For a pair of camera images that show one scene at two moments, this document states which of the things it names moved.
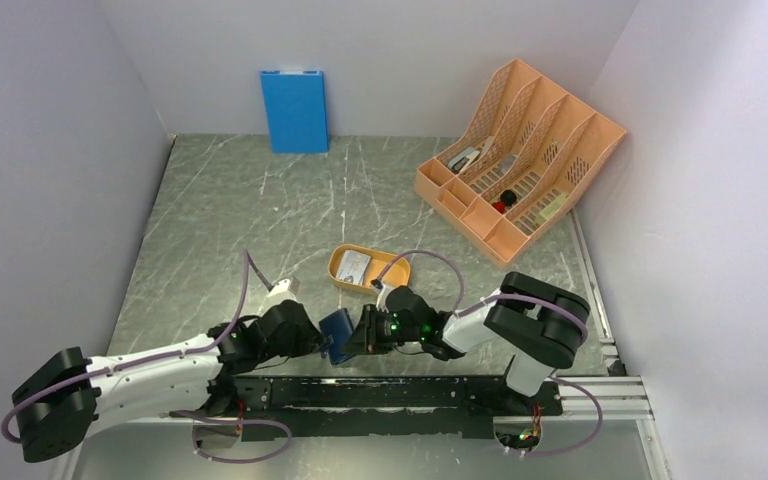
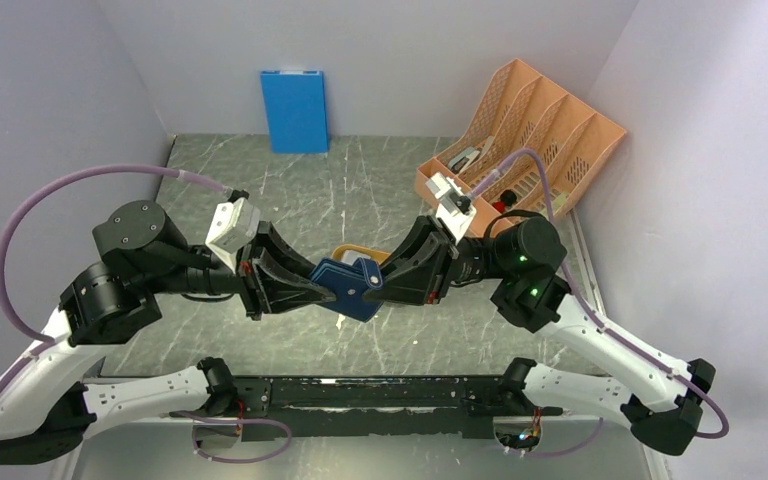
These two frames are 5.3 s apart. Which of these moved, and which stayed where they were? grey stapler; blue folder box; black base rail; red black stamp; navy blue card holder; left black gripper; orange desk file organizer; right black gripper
Moved: right black gripper; left black gripper; navy blue card holder
Stayed: orange desk file organizer; blue folder box; red black stamp; black base rail; grey stapler
